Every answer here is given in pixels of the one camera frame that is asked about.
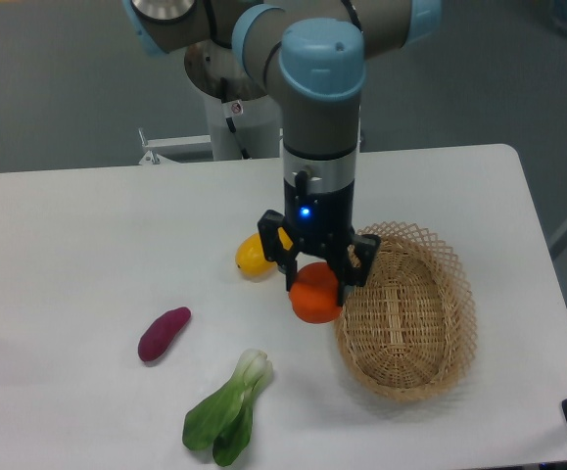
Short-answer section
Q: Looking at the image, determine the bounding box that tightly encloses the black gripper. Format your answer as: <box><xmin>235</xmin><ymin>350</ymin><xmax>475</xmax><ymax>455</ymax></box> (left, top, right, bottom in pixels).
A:
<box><xmin>258</xmin><ymin>181</ymin><xmax>381</xmax><ymax>306</ymax></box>

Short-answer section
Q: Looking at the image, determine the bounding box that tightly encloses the orange fruit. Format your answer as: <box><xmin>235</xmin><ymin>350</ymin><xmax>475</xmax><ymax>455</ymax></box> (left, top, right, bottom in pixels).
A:
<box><xmin>289</xmin><ymin>261</ymin><xmax>342</xmax><ymax>324</ymax></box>

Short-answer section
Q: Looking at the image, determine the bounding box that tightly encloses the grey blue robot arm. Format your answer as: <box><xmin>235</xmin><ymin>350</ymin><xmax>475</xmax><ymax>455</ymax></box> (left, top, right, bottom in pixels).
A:
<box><xmin>123</xmin><ymin>1</ymin><xmax>442</xmax><ymax>303</ymax></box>

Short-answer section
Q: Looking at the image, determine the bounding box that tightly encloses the woven wicker basket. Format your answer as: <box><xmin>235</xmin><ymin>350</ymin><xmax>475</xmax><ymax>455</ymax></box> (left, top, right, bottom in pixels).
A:
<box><xmin>334</xmin><ymin>221</ymin><xmax>477</xmax><ymax>402</ymax></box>

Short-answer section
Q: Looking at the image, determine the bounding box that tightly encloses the yellow mango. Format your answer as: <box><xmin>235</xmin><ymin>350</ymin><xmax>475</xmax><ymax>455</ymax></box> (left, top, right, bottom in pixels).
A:
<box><xmin>235</xmin><ymin>233</ymin><xmax>278</xmax><ymax>281</ymax></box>

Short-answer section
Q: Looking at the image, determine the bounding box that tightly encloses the purple sweet potato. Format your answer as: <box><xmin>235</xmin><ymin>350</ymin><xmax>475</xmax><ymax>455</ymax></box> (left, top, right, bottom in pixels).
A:
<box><xmin>137</xmin><ymin>306</ymin><xmax>192</xmax><ymax>363</ymax></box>

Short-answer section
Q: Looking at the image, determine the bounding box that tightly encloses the green bok choy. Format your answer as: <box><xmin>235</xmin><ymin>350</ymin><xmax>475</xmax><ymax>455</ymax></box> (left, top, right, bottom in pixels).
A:
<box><xmin>182</xmin><ymin>350</ymin><xmax>273</xmax><ymax>467</ymax></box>

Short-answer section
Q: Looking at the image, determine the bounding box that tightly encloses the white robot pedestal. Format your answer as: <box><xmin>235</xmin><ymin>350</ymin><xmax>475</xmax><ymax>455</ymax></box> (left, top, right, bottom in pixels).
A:
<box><xmin>203</xmin><ymin>94</ymin><xmax>281</xmax><ymax>160</ymax></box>

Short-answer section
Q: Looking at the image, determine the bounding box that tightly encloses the white metal base frame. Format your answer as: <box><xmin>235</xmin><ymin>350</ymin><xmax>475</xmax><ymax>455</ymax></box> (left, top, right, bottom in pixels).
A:
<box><xmin>137</xmin><ymin>127</ymin><xmax>250</xmax><ymax>165</ymax></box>

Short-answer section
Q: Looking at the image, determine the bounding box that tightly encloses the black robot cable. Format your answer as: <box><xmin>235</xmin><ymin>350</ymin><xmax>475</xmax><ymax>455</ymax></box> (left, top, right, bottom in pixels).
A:
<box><xmin>218</xmin><ymin>77</ymin><xmax>253</xmax><ymax>161</ymax></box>

